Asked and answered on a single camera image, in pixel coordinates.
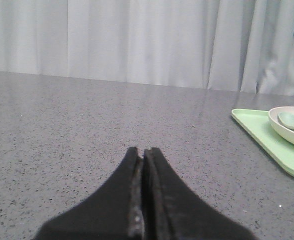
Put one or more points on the white pleated curtain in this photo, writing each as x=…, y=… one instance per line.
x=230, y=45

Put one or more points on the light green spoon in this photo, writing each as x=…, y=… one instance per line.
x=287, y=120

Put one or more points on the white round plate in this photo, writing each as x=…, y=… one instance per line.
x=284, y=132

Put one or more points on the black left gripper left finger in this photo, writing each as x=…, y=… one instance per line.
x=113, y=212

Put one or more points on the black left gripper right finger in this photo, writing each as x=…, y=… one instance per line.
x=172, y=211

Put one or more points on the light green rectangular tray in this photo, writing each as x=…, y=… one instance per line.
x=256, y=123

